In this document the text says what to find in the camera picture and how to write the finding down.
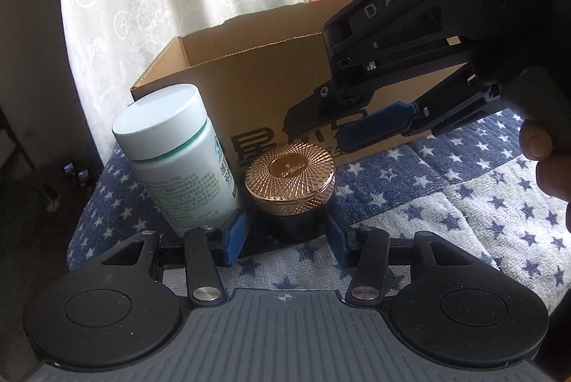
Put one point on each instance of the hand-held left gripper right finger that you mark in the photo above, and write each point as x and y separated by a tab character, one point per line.
334	237

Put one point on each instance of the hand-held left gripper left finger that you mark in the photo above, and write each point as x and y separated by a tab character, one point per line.
234	237

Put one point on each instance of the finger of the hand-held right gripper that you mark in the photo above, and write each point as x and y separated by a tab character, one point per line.
379	125
308	103

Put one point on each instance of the rose gold lidded jar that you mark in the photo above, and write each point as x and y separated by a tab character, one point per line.
290	172

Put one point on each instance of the cardboard box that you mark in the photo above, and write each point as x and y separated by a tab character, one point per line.
214	87

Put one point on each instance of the person's right hand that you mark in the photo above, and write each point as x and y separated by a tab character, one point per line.
555	181

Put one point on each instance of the white teal pill bottle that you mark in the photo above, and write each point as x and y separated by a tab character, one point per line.
178	159

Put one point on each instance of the blue white star blanket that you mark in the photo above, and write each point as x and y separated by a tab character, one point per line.
468	208

